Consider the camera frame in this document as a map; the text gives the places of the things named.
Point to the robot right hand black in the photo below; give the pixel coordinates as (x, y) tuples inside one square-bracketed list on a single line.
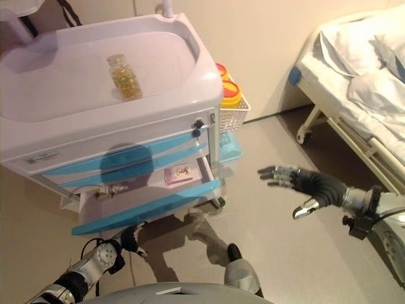
[(319, 190)]

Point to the robot left hand black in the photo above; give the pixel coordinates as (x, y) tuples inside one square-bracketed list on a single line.
[(129, 240)]

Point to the clear bottle yellow capsules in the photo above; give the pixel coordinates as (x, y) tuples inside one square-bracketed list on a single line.
[(126, 79)]

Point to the robot left arm silver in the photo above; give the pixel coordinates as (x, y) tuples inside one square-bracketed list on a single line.
[(88, 266)]

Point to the pink medicine box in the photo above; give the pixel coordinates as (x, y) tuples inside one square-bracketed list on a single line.
[(178, 173)]

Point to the grey robot torso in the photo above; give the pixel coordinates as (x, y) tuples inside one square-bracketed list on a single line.
[(177, 294)]

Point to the white hospital bed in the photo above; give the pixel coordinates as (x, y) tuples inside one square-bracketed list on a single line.
[(348, 111)]

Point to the light blue waste bin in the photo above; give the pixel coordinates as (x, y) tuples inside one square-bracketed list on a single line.
[(231, 149)]

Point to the cart caster wheel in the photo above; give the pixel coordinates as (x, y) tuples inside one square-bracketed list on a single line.
[(221, 202)]

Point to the white mesh basket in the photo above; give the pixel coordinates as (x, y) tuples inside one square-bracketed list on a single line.
[(232, 120)]

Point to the robot right leg silver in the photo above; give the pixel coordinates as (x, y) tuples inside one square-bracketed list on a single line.
[(242, 272)]

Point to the blue bed corner bumper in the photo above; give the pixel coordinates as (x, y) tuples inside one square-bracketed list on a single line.
[(296, 76)]

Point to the black cart keys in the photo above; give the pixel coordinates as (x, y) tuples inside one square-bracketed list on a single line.
[(197, 126)]

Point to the white bed blanket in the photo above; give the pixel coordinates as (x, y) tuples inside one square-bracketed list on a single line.
[(364, 63)]

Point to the white medical cart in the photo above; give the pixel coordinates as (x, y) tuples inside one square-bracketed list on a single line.
[(63, 79)]

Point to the metal IV pole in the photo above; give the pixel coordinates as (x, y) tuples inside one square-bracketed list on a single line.
[(167, 8)]

